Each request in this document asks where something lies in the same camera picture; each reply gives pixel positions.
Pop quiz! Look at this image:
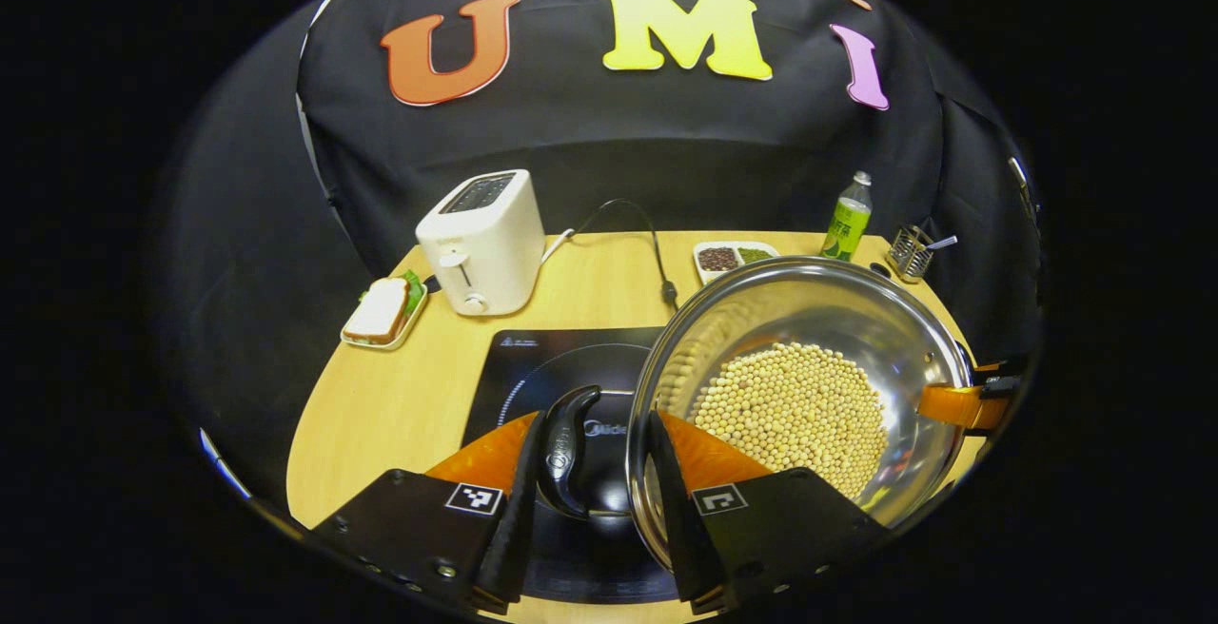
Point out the black induction cooktop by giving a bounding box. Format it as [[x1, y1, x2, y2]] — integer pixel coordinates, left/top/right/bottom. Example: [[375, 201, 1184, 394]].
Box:
[[461, 326, 681, 604]]

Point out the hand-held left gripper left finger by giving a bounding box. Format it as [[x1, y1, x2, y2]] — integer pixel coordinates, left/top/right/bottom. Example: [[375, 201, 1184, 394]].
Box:
[[312, 410, 550, 614]]

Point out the stainless steel pot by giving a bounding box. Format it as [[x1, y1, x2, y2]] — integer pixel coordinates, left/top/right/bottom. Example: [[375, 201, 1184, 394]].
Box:
[[536, 256, 976, 573]]

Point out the black cooktop power cable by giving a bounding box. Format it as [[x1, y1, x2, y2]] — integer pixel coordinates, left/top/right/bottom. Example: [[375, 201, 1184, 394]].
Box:
[[569, 198, 680, 313]]

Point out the white divided dish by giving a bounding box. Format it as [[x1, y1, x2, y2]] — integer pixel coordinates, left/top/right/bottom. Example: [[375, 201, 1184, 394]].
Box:
[[693, 241, 781, 284]]

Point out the metal wire utensil holder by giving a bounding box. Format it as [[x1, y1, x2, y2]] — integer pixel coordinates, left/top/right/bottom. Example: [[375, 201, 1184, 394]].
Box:
[[887, 224, 936, 284]]

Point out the white toaster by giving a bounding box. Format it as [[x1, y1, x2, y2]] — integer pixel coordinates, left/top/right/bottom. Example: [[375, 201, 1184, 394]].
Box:
[[415, 168, 547, 318]]

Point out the green label drink bottle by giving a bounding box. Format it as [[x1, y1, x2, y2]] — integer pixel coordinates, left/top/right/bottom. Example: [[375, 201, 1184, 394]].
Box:
[[820, 170, 874, 263]]

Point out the small rectangular plate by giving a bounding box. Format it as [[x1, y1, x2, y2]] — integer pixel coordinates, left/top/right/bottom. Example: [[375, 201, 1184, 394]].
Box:
[[340, 270, 431, 351]]

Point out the pile of soybeans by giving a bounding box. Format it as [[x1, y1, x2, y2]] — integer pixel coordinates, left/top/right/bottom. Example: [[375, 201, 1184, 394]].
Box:
[[687, 341, 889, 501]]

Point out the sandwich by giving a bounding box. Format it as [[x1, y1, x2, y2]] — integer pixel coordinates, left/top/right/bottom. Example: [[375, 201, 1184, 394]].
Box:
[[343, 270, 426, 346]]

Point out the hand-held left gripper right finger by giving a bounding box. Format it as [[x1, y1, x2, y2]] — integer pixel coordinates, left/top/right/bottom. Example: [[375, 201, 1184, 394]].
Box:
[[645, 409, 893, 615]]

